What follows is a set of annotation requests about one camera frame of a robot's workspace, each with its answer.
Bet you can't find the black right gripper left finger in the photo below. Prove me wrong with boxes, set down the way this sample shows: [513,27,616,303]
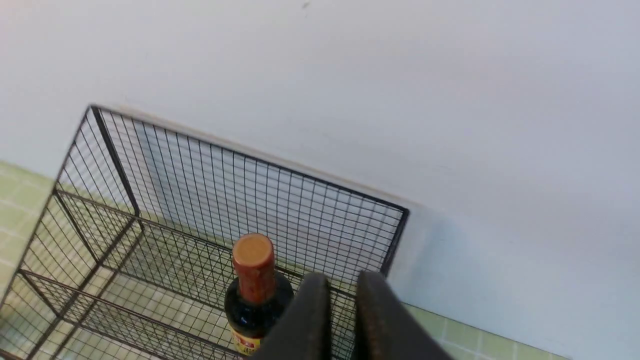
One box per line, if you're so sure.
[249,273,332,360]

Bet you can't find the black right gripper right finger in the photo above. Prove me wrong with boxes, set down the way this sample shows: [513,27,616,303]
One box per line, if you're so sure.
[352,271,451,360]

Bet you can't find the tall soy sauce bottle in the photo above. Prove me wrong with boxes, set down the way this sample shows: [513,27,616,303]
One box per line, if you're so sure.
[224,233,294,357]

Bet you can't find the green checkered tablecloth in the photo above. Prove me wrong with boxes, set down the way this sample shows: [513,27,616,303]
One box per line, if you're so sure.
[0,161,564,360]

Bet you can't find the black wire mesh rack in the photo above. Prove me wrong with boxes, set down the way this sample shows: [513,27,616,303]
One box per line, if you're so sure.
[1,104,410,360]

